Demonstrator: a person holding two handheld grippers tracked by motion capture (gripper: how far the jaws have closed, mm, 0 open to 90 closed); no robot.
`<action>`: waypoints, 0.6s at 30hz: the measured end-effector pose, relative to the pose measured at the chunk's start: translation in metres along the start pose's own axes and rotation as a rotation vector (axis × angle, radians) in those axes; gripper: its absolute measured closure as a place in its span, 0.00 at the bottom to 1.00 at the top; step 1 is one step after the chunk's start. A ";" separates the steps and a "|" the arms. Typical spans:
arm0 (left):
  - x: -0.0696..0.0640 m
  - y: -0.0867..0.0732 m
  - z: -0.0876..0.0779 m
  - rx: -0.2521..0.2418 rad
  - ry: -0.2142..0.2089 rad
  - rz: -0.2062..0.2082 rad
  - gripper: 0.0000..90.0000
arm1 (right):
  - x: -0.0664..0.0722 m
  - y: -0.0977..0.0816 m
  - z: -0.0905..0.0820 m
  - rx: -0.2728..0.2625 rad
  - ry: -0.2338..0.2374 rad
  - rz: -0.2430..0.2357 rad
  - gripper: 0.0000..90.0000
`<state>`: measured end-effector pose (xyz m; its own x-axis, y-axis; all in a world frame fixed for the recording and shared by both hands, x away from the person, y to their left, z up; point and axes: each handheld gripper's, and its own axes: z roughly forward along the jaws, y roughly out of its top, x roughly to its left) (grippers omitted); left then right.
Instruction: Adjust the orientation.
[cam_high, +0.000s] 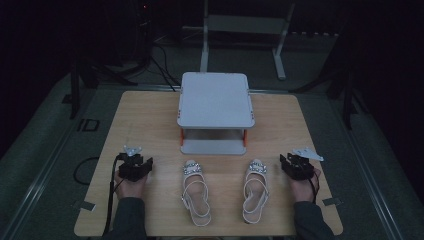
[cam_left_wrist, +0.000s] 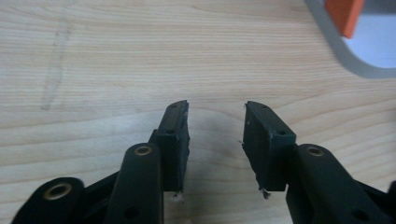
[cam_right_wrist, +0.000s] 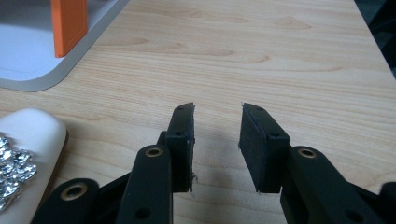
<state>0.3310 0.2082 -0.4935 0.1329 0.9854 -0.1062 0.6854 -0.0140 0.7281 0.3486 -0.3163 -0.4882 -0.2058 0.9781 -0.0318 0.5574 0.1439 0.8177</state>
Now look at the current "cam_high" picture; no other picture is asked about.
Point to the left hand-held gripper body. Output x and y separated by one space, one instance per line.
133 168

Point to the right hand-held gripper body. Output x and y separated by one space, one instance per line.
301 170

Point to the grey two-tier shoe rack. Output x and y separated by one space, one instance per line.
216 101

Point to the person's right hand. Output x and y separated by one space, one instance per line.
302 190

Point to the person's left hand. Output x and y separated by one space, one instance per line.
130 189

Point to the grey tape strip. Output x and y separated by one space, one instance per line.
332 201
87 206

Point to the black metal stand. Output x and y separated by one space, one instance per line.
347 103
75 96

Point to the dark equipment tower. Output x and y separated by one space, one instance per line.
144 30

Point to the white metal stand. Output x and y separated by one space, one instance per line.
245 25

